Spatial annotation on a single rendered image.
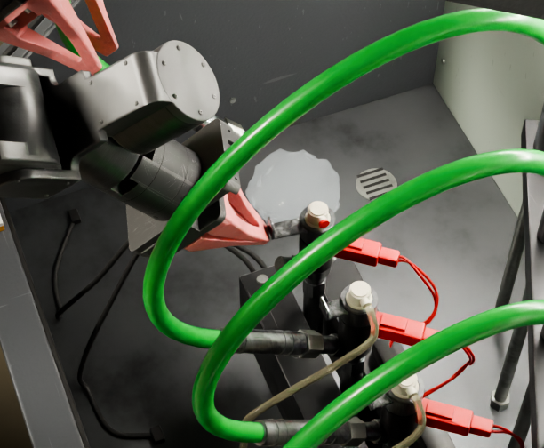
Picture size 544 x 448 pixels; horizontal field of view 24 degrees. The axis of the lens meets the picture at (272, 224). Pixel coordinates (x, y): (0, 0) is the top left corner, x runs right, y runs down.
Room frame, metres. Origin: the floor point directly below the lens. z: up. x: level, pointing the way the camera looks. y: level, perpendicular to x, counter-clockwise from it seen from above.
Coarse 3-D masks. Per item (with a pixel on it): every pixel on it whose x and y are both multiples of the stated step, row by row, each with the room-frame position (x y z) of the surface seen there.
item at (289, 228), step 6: (276, 222) 0.60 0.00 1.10; (282, 222) 0.60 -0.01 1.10; (288, 222) 0.60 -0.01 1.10; (294, 222) 0.60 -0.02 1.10; (276, 228) 0.59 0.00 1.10; (282, 228) 0.59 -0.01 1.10; (288, 228) 0.59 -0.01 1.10; (294, 228) 0.59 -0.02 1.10; (300, 228) 0.59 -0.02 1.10; (276, 234) 0.58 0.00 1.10; (282, 234) 0.58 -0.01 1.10; (288, 234) 0.59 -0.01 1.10; (294, 234) 0.59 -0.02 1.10
